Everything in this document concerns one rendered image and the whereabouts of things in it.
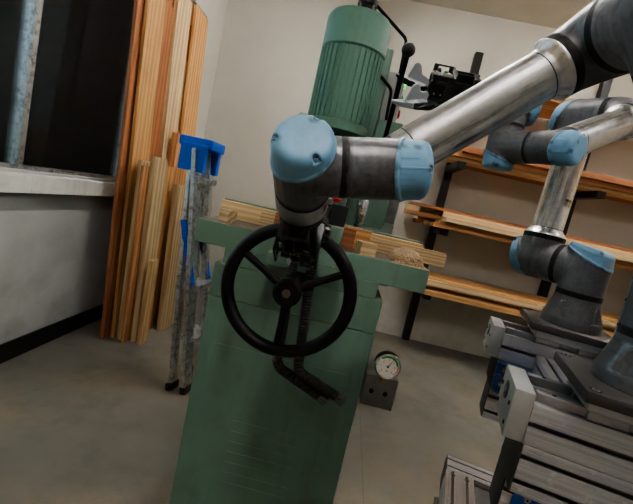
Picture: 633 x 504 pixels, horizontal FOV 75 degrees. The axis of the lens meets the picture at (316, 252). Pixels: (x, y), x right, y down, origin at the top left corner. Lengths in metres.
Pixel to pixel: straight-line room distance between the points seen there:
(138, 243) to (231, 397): 1.44
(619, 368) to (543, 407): 0.14
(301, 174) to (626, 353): 0.62
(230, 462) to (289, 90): 3.01
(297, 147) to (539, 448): 0.64
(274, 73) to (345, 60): 2.61
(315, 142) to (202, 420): 0.92
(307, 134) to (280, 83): 3.24
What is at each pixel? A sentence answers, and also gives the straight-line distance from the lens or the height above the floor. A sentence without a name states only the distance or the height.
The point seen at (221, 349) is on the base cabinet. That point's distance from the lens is 1.13.
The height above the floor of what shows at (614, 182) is 1.56.
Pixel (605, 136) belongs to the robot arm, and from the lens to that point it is 1.21.
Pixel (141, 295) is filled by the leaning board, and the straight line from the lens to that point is 2.51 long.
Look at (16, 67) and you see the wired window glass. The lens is 2.17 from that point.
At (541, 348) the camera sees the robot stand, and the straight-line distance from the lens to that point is 1.31.
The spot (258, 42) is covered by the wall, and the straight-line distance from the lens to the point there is 3.85.
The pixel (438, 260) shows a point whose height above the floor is 0.92.
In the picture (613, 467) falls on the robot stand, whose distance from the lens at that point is 0.88.
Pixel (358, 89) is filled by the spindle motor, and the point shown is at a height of 1.31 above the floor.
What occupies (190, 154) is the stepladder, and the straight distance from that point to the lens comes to 1.93.
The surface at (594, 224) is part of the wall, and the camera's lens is 4.04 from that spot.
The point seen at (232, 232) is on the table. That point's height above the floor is 0.88.
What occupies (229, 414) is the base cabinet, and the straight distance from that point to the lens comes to 1.20.
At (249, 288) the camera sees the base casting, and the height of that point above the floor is 0.75.
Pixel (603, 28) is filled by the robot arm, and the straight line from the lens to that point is 0.70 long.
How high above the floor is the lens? 1.01
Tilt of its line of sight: 7 degrees down
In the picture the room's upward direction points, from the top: 13 degrees clockwise
